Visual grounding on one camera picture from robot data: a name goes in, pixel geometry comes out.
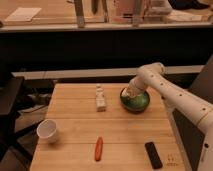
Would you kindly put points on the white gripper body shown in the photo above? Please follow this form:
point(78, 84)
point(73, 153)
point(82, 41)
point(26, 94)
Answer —
point(136, 87)

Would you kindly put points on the white sponge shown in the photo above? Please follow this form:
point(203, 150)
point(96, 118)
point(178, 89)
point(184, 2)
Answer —
point(126, 92)

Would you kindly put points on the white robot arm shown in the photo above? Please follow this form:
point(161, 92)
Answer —
point(197, 110)

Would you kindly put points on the green ceramic bowl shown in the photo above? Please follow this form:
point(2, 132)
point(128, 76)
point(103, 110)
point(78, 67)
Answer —
point(137, 104)

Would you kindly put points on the white small bottle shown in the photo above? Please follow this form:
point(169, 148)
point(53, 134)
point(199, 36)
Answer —
point(100, 99)

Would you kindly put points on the dark panel right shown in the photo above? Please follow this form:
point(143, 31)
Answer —
point(202, 86)

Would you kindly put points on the orange carrot toy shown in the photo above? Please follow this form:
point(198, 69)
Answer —
point(98, 149)

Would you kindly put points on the black remote control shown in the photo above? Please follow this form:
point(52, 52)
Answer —
point(153, 155)

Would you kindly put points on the white paper cup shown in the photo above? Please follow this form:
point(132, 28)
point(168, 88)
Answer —
point(47, 130)

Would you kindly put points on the dark chair left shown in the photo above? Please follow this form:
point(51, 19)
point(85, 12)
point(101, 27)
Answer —
point(9, 95)

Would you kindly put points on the white paper sheet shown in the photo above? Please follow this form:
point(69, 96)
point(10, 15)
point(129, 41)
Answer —
point(22, 14)

